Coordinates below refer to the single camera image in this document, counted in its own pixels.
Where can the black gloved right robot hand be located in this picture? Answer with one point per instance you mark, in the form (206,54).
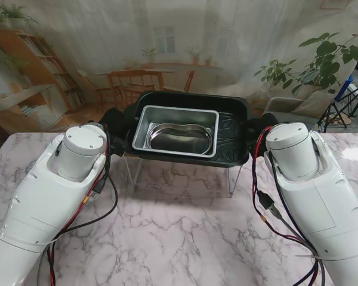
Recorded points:
(261,122)

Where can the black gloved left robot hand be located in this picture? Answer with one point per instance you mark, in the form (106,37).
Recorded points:
(114,119)

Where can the silver rectangular baking tin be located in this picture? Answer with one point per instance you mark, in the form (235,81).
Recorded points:
(140,134)

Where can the large black patterned baking tray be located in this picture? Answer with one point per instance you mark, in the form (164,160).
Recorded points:
(229,140)

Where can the kidney-shaped steel dish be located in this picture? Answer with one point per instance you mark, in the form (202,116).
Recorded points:
(179,140)

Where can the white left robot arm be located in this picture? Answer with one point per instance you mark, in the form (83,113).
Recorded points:
(47,190)

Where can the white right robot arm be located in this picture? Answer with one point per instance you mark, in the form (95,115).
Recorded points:
(313,184)

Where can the wooden shelf with metal legs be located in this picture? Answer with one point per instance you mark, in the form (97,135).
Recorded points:
(179,175)

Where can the black tripod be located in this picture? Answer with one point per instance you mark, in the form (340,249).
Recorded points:
(344,104)

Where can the blue panel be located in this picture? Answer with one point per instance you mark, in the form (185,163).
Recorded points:
(344,88)

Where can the printed room scene backdrop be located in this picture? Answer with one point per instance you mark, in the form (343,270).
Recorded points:
(167,44)

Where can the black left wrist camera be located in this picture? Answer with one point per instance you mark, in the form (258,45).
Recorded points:
(116,146)

